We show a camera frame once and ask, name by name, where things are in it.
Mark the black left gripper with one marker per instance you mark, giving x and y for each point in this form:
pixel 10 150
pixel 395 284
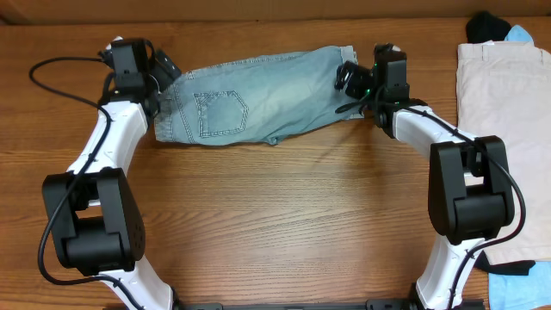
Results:
pixel 163 65

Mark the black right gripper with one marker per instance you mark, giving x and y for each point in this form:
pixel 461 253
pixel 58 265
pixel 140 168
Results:
pixel 361 80

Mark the light blue denim shorts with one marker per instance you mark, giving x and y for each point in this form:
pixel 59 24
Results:
pixel 262 99

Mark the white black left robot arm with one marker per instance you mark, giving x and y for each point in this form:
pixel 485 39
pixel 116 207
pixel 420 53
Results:
pixel 95 231

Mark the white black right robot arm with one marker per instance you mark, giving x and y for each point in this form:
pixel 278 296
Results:
pixel 471 192

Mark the black garment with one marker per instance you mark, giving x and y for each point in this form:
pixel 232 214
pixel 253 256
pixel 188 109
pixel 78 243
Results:
pixel 485 26

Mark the light blue garment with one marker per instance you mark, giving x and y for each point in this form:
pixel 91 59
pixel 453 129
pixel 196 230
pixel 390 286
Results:
pixel 518 34

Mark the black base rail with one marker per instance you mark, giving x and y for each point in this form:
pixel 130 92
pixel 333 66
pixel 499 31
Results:
pixel 292 306

